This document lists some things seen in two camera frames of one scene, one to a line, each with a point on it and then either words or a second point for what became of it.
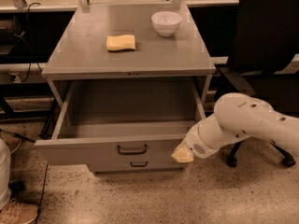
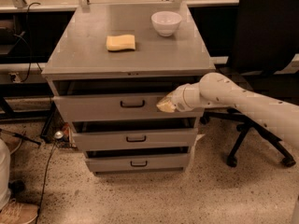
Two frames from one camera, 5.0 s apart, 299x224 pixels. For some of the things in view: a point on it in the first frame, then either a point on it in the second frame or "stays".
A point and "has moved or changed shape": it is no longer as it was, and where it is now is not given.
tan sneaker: [17, 213] stays
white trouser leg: [5, 175] stays
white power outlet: [17, 77] stays
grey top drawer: [122, 122] has moved or changed shape
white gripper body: [195, 143] to [178, 99]
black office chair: [265, 39] stays
